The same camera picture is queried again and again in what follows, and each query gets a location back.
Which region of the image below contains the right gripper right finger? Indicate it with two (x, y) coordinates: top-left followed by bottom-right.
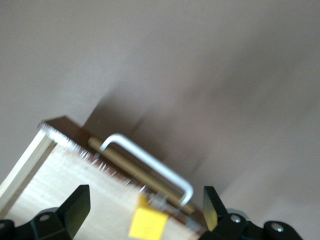
(199, 186), (304, 240)

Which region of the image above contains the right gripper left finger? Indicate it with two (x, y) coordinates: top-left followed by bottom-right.
(0, 184), (91, 240)

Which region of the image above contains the light wood drawer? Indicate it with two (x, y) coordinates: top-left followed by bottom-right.
(0, 115), (209, 240)

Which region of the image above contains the yellow cube block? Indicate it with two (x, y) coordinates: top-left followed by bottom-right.
(127, 194), (169, 240)

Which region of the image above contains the white metal drawer handle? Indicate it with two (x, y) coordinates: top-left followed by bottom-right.
(99, 133), (195, 209)

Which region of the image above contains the brown table cover sheet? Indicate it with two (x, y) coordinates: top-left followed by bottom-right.
(0, 0), (320, 240)

